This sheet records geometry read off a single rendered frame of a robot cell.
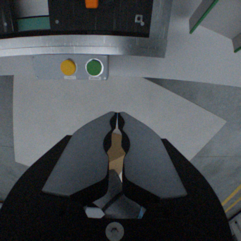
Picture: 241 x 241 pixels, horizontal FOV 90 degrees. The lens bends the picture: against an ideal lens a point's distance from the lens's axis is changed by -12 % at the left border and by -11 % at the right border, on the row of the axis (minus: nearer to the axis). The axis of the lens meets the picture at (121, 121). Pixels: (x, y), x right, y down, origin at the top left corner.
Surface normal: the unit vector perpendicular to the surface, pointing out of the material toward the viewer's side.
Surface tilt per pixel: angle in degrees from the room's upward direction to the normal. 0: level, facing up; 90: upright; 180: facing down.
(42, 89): 0
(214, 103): 0
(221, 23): 45
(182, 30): 0
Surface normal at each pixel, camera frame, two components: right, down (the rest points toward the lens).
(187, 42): 0.01, 0.54
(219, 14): -0.15, 0.96
